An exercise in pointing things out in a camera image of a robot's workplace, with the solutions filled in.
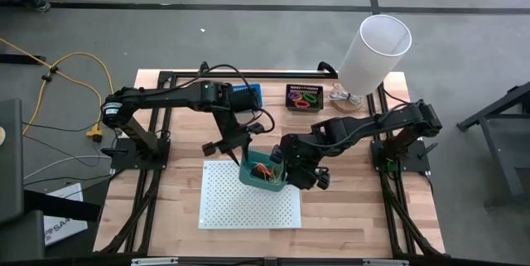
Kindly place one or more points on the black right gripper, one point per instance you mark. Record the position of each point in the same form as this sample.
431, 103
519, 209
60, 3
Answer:
300, 156

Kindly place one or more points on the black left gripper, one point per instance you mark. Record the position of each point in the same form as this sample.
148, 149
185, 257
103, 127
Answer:
232, 131

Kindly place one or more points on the yellow rubber band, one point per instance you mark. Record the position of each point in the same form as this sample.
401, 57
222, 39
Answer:
274, 180

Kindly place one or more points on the orange rubber band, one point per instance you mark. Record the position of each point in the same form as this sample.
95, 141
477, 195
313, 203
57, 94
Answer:
268, 175

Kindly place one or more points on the teal plastic bin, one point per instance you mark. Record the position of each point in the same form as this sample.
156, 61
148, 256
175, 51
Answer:
250, 180

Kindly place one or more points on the blue plastic basket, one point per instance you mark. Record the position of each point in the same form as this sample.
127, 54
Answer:
255, 89

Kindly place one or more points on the red-orange coil wristband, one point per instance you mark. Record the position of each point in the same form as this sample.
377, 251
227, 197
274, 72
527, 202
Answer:
302, 104

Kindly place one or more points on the green coil wristband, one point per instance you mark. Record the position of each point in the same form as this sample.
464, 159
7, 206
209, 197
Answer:
310, 98

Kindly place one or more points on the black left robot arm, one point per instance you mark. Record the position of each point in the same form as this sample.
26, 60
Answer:
165, 97

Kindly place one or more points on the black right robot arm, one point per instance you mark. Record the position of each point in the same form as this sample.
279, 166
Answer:
372, 124

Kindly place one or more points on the white perforated metal shelf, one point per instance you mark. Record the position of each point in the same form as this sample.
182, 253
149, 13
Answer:
232, 208

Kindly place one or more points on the black plastic basket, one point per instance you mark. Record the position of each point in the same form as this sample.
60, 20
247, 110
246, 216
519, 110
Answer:
304, 90

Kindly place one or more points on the black flat bar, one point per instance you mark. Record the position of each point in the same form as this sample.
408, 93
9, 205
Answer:
62, 207

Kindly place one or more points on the white printed cardboard box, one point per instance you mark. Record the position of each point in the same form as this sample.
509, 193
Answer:
66, 228

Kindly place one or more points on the black metal stand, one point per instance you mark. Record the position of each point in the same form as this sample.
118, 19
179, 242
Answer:
503, 141

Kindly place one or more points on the black equipment case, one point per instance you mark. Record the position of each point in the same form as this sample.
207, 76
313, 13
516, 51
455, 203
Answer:
10, 166

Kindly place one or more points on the black floor strip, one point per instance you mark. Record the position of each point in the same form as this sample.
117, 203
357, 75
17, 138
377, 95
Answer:
20, 59

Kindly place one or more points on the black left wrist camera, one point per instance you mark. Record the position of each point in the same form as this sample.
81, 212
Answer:
243, 101

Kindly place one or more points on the black aluminium table frame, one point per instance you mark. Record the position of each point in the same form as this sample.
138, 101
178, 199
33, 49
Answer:
290, 75

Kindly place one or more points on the silver metal bracket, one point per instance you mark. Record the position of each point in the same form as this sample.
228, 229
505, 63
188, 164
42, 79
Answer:
385, 262
153, 261

